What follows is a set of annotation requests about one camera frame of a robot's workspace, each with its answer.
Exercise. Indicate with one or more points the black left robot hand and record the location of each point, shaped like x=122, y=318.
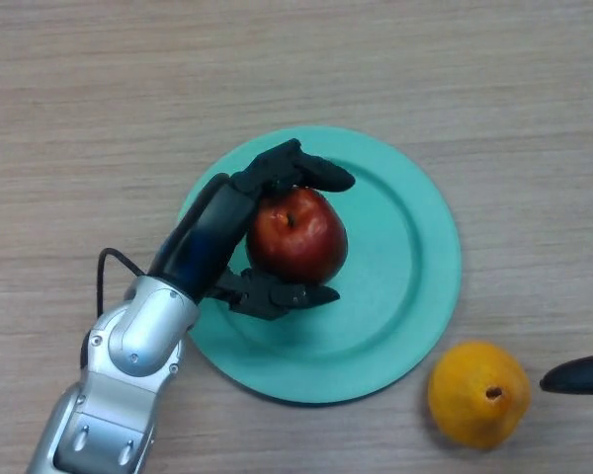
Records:
x=207, y=237

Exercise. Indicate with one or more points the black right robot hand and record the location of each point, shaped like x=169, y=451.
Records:
x=583, y=375

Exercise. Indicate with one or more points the red apple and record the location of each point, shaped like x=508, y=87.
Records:
x=299, y=237

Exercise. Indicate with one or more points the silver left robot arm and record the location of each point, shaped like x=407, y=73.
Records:
x=138, y=336

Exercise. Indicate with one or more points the green round plate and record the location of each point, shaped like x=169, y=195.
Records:
x=390, y=276

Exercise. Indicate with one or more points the yellow pear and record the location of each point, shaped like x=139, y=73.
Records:
x=469, y=395

